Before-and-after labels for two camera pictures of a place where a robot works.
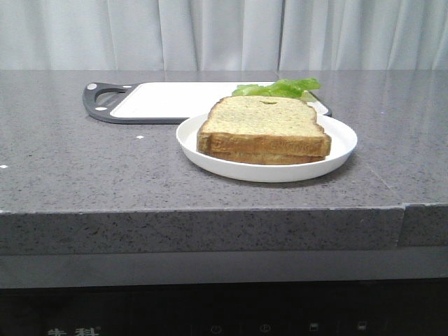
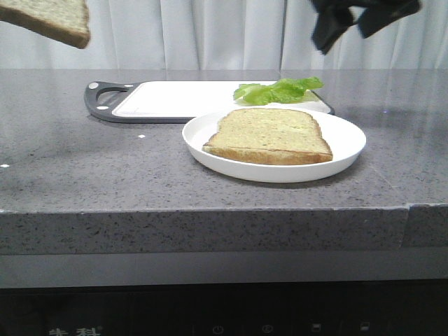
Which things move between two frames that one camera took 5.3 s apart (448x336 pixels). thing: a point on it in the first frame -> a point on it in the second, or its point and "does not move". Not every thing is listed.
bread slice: (262, 125) -> (66, 20)
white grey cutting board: (158, 103) does not move
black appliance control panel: (407, 307) does not move
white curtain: (223, 35) does not move
